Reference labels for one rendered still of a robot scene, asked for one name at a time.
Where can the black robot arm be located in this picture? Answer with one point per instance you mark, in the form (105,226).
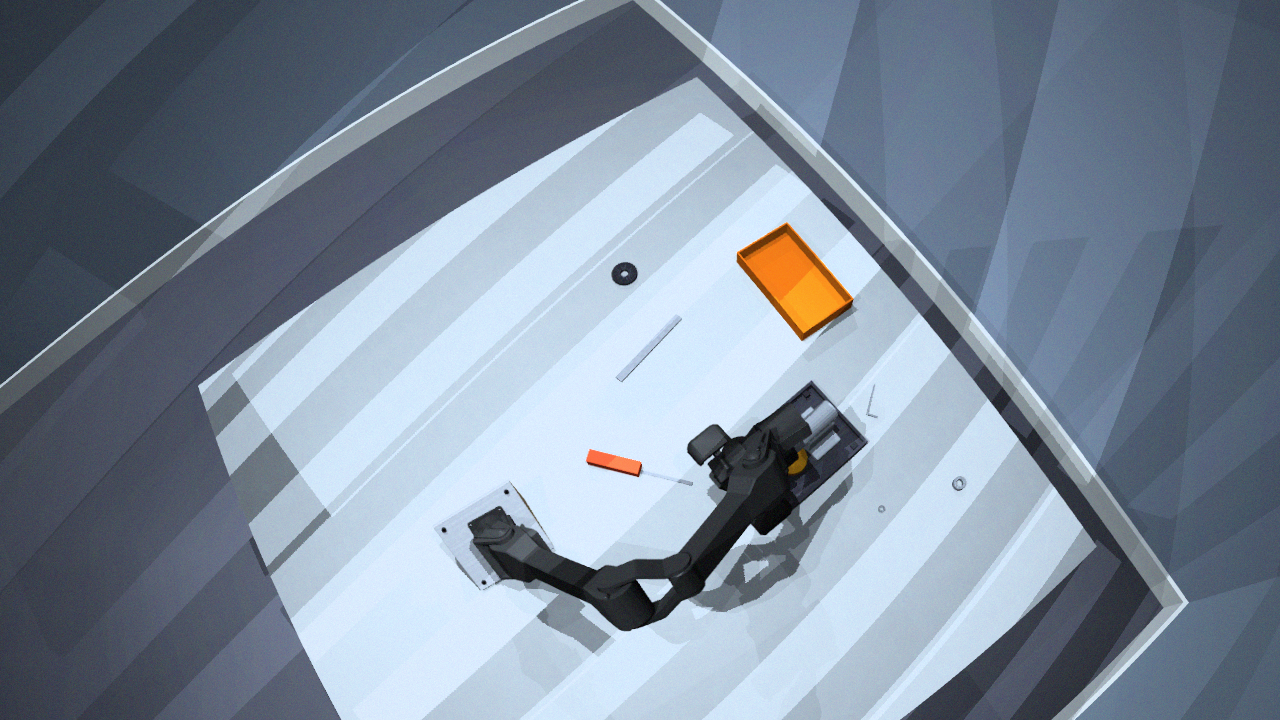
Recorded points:
(757,474)

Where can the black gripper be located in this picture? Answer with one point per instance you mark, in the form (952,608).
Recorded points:
(708,443)

